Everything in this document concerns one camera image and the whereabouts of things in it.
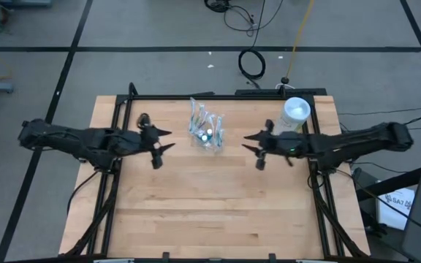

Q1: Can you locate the coiled black floor cable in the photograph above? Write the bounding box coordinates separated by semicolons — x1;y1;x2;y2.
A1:
237;48;268;90

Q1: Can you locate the black aluminium table frame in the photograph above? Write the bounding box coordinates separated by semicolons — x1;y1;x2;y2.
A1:
61;82;371;261

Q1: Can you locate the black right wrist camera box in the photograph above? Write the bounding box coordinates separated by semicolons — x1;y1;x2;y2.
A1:
254;152;268;172

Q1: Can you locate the black floor cable bundle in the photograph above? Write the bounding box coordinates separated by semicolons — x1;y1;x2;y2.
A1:
204;0;285;38

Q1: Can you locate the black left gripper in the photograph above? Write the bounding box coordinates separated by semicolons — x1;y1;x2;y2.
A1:
136;123;177;154

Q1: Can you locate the black stand bar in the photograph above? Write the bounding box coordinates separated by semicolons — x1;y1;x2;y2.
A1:
355;160;421;202

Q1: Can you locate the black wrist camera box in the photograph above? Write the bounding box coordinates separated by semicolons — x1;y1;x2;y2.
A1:
254;152;268;172
151;150;164;170

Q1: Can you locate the clear plastic bag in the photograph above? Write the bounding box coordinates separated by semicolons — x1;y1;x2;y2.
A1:
187;96;227;153

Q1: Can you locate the black power cable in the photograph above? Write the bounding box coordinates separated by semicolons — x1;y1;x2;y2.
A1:
337;106;421;117

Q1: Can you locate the yellow hanging cable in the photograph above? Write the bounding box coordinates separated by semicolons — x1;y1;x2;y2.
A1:
285;0;316;80

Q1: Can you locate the black arm base cable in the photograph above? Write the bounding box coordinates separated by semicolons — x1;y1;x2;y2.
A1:
66;169;100;217

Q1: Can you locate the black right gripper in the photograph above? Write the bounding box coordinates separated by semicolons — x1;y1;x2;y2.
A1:
240;129;309;159

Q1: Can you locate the white wipes canister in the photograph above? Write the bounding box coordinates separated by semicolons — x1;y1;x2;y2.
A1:
271;96;312;135

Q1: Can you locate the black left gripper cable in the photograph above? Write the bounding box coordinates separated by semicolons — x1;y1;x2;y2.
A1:
136;112;152;128

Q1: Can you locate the white printed box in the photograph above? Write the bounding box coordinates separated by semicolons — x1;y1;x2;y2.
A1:
376;187;416;232

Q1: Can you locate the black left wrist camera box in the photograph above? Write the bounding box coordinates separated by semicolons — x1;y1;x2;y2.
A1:
151;150;164;170

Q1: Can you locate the green toothbrush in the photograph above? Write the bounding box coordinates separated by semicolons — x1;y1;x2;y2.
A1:
189;96;198;133

